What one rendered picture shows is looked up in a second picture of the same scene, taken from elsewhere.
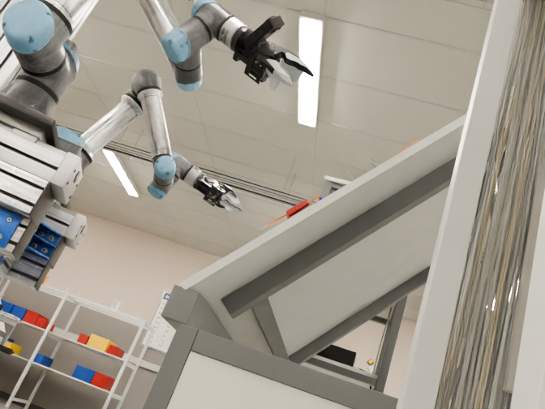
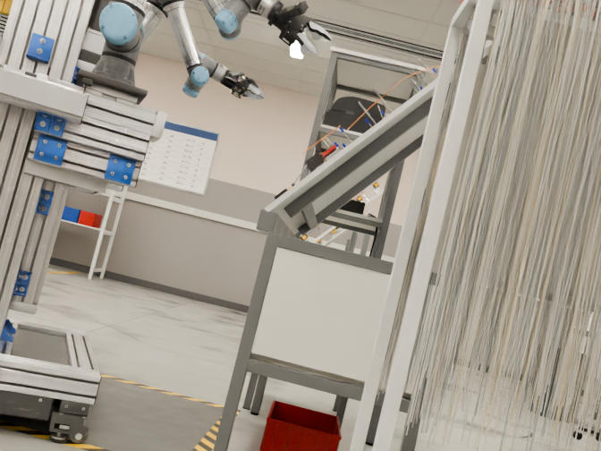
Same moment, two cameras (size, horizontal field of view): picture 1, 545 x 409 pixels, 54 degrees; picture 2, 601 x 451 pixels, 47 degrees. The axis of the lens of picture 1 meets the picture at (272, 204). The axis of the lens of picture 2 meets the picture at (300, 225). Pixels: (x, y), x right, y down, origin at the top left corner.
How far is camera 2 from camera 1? 1.22 m
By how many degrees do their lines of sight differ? 22
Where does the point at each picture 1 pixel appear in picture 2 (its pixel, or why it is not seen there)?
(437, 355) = (404, 262)
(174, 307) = (263, 223)
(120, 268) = not seen: hidden behind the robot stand
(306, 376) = (343, 255)
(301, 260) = (332, 178)
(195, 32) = (240, 11)
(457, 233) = (413, 211)
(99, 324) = not seen: hidden behind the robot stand
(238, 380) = (306, 260)
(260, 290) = (308, 200)
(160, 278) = not seen: hidden behind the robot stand
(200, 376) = (284, 259)
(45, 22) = (133, 22)
